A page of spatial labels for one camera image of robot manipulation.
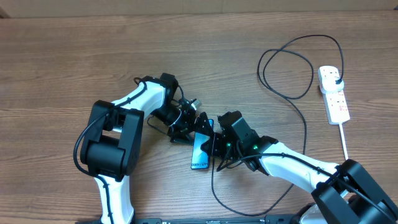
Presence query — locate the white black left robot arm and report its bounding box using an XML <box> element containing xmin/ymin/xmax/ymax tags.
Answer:
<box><xmin>73</xmin><ymin>73</ymin><xmax>214</xmax><ymax>223</ymax></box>

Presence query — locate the black USB charger cable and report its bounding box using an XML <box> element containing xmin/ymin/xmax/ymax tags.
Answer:
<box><xmin>211</xmin><ymin>34</ymin><xmax>345</xmax><ymax>217</ymax></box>

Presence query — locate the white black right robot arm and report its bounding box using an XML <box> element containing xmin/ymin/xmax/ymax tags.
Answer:
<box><xmin>196</xmin><ymin>111</ymin><xmax>397</xmax><ymax>223</ymax></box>

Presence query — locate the white power strip cord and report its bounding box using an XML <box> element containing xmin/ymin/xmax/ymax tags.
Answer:
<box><xmin>338</xmin><ymin>123</ymin><xmax>349</xmax><ymax>161</ymax></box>

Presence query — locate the blue Galaxy smartphone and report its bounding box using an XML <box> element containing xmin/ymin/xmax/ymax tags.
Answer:
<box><xmin>190</xmin><ymin>118</ymin><xmax>215</xmax><ymax>170</ymax></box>

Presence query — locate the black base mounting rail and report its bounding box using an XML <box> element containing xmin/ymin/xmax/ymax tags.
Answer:
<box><xmin>131</xmin><ymin>214</ymin><xmax>295</xmax><ymax>224</ymax></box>

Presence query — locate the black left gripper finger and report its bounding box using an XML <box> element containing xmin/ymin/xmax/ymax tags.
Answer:
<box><xmin>194</xmin><ymin>112</ymin><xmax>215</xmax><ymax>138</ymax></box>
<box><xmin>170</xmin><ymin>129</ymin><xmax>194</xmax><ymax>146</ymax></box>

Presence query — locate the white power strip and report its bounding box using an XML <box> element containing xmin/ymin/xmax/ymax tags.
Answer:
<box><xmin>317</xmin><ymin>65</ymin><xmax>351</xmax><ymax>126</ymax></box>

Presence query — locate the white charger plug adapter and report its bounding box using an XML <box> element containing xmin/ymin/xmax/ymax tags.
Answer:
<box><xmin>320</xmin><ymin>76</ymin><xmax>345</xmax><ymax>94</ymax></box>

